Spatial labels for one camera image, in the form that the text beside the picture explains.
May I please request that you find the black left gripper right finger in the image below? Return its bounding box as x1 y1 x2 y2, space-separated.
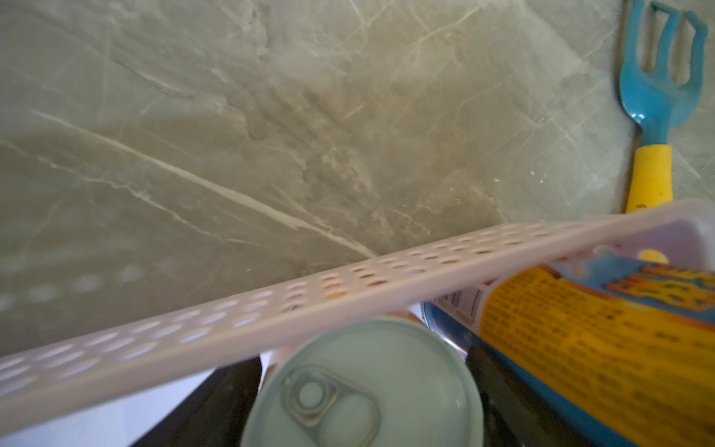
465 345 591 446

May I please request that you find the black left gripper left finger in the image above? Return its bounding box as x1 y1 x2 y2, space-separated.
134 357 263 447

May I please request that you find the white-lid can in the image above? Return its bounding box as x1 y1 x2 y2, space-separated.
240 317 486 446

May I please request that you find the blue yellow label can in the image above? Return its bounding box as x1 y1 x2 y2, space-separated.
423 255 714 446

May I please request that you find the purple perforated plastic basket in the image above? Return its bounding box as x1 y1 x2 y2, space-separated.
1 199 714 436

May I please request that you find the blue yellow garden fork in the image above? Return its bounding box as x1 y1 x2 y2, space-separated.
618 1 709 213

